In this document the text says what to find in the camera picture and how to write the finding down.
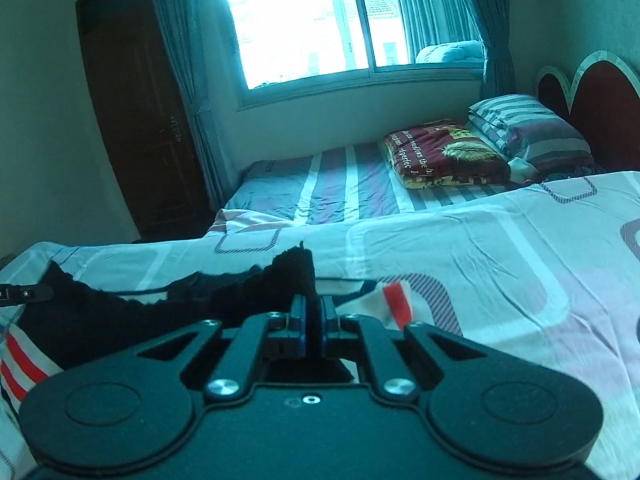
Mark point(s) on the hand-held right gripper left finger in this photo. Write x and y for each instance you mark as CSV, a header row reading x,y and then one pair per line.
x,y
299,322

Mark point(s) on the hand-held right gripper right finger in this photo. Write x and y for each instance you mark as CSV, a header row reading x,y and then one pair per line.
x,y
327,322

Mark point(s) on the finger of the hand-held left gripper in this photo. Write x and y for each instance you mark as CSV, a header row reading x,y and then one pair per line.
x,y
25,294

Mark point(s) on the striped knit sweater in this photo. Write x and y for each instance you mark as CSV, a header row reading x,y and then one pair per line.
x,y
125,320

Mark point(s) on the bed with striped sheet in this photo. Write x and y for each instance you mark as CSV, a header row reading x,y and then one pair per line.
x,y
280,190

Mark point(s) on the bed with geometric patterned sheet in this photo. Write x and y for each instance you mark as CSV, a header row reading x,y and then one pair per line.
x,y
500,260

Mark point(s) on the dark wooden door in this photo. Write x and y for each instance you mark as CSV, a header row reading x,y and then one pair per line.
x,y
140,135

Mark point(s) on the folded maroon blanket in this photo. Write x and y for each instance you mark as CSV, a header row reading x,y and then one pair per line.
x,y
440,155

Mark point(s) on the striped pillow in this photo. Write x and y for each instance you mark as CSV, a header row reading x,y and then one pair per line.
x,y
530,130

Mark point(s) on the folded light blue quilt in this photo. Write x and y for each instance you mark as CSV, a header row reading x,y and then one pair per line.
x,y
450,52

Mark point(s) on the teal curtain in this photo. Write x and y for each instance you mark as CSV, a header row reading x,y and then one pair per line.
x,y
175,35
495,35

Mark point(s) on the window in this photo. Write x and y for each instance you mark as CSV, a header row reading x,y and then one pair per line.
x,y
300,20

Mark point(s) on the red heart-shaped headboard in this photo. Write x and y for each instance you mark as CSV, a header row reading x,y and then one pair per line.
x,y
610,100

